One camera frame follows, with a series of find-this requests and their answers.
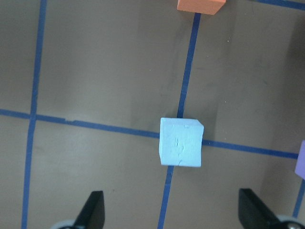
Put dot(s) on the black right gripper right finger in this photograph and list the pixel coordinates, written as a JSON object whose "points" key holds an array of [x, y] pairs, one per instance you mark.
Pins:
{"points": [[253, 213]]}

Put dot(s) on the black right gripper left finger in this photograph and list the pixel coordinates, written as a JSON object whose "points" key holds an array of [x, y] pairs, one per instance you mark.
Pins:
{"points": [[92, 215]]}

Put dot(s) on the light blue foam block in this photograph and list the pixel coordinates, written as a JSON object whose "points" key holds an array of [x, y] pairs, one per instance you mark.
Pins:
{"points": [[180, 142]]}

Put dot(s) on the purple foam block right side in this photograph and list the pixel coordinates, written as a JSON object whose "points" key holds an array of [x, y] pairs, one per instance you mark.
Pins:
{"points": [[300, 164]]}

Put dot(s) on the orange foam block front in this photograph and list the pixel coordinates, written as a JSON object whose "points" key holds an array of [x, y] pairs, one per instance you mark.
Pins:
{"points": [[210, 7]]}

